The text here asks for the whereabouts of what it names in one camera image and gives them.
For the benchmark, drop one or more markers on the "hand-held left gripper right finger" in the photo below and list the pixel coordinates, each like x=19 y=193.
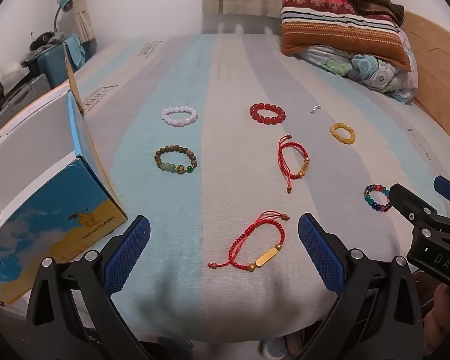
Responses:
x=320 y=253

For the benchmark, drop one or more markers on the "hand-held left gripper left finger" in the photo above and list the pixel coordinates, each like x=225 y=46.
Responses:
x=129 y=255

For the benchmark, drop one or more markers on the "blue and yellow cardboard box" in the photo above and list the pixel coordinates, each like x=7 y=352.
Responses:
x=52 y=228

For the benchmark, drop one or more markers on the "person's right hand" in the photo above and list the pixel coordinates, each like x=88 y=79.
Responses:
x=440 y=305

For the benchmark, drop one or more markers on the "pale blue slipper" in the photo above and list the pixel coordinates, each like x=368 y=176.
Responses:
x=274 y=347

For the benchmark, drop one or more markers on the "striped bed sheet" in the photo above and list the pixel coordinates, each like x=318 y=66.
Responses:
x=210 y=180

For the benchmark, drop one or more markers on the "wooden headboard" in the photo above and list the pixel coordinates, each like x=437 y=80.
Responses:
x=435 y=63

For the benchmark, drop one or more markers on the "floral quilt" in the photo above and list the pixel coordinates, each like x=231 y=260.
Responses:
x=363 y=67

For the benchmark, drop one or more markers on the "striped red orange pillow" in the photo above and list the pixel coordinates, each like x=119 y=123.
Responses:
x=341 y=30

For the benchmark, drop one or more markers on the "teal suitcase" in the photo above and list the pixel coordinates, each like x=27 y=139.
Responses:
x=52 y=67

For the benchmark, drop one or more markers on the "dark clutter pile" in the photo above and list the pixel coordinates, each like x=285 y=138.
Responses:
x=45 y=39

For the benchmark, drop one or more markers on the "beige side curtain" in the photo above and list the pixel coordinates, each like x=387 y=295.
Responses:
x=83 y=15

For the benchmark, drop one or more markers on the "blue desk lamp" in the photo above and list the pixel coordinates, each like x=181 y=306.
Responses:
x=63 y=5

